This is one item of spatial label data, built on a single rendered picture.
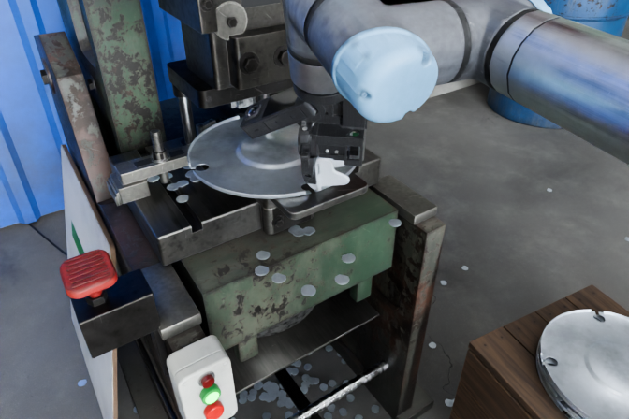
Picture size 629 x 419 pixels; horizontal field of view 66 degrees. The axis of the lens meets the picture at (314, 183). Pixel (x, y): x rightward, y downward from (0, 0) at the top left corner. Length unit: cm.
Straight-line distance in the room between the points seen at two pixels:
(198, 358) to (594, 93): 56
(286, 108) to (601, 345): 82
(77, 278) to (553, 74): 56
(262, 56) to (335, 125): 22
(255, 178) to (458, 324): 102
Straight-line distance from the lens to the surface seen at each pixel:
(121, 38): 99
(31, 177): 213
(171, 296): 78
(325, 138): 58
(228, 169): 78
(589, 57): 40
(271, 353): 110
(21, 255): 207
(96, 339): 72
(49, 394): 158
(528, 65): 42
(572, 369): 110
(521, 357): 112
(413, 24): 42
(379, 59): 38
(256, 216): 85
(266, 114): 61
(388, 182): 100
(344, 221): 88
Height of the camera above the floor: 118
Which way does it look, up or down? 33 degrees down
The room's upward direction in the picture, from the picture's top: straight up
